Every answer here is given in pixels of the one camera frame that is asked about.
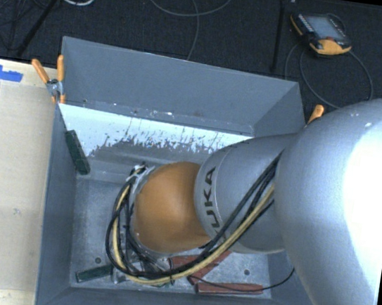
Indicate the pale flat board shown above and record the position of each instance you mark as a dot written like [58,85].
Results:
[15,186]

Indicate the red-brown flat block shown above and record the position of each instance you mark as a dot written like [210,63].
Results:
[234,290]
[222,256]
[208,271]

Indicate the grey metal bin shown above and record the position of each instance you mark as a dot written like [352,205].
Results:
[172,85]

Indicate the dark green flat block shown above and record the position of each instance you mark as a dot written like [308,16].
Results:
[93,273]
[77,152]

